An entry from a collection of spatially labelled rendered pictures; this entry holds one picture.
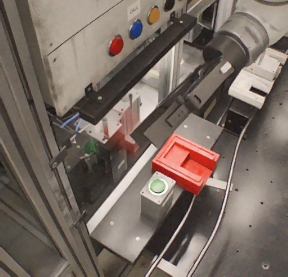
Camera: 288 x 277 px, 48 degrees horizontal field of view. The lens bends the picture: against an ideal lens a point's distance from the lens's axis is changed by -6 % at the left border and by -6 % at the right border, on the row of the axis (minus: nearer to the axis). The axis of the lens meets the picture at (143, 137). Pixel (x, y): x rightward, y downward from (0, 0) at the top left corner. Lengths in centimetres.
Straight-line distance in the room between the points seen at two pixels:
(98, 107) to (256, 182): 89
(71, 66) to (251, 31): 31
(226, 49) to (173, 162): 49
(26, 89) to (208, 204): 90
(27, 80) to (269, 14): 41
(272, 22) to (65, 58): 36
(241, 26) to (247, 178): 82
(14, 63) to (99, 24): 16
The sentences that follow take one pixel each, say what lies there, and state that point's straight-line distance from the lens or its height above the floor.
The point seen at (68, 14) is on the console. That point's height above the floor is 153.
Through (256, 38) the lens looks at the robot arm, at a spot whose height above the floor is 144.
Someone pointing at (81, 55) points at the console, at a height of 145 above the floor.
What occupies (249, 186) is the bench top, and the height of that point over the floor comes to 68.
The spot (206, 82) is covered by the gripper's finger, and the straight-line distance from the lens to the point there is 51.
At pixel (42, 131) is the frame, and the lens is 55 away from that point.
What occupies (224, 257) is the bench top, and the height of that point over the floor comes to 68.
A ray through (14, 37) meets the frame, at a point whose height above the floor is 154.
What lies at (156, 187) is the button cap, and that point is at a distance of 84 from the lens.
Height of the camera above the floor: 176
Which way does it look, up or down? 51 degrees down
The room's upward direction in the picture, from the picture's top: straight up
